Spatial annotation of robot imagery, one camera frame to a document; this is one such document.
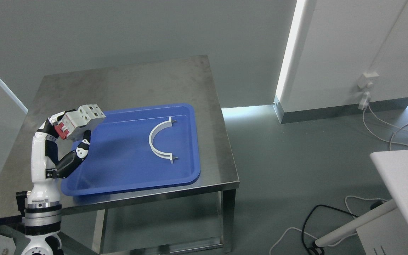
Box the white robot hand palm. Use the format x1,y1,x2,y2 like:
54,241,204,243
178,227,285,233
31,133,58,188

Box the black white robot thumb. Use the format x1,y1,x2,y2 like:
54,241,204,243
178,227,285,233
46,130,92,178

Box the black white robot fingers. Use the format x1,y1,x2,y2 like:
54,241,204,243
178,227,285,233
36,109,76,141

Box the grey circuit breaker red switch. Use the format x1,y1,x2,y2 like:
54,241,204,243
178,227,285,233
56,104,106,141

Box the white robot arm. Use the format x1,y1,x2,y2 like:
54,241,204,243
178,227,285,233
16,111,91,255

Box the blue plastic tray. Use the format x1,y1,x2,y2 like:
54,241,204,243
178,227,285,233
61,103,200,196

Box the white curved pipe clamp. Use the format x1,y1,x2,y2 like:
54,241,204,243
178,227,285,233
148,116,178,164

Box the stainless steel table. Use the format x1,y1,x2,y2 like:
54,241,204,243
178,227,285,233
0,55,240,255

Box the white table leg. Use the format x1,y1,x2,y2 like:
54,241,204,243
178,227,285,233
312,199,397,248

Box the black cable on floor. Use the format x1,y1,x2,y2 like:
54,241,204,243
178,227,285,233
301,204,361,255

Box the white cable near leg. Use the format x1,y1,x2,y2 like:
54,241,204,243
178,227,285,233
270,195,389,255

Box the white wall socket plug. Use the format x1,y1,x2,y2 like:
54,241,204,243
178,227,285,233
357,72,379,110

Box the white cable on floor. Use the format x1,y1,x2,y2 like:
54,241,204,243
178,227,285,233
362,103,408,151

